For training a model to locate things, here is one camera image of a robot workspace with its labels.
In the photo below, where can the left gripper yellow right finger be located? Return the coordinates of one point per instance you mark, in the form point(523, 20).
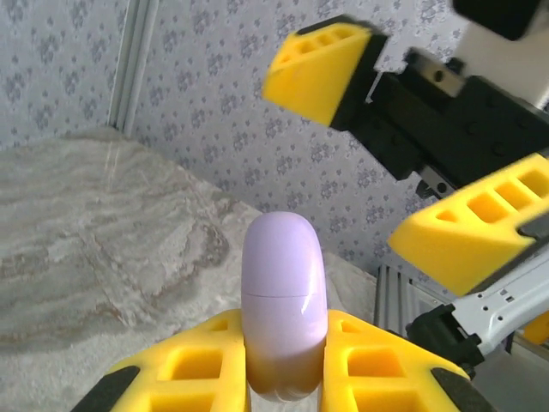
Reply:
point(377, 377)

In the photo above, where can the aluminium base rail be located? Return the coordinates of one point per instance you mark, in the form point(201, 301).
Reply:
point(394, 292)

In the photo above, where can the purple round charging case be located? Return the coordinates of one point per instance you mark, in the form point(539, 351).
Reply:
point(281, 279)

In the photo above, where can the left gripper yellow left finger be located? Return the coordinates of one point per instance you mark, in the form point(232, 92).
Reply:
point(188, 377)

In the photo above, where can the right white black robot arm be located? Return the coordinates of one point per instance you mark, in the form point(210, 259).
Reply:
point(506, 300)

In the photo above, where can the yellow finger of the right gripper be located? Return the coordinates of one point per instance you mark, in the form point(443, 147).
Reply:
point(463, 244)
point(317, 77)

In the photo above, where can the aluminium frame post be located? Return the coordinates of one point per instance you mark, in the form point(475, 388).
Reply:
point(130, 64)

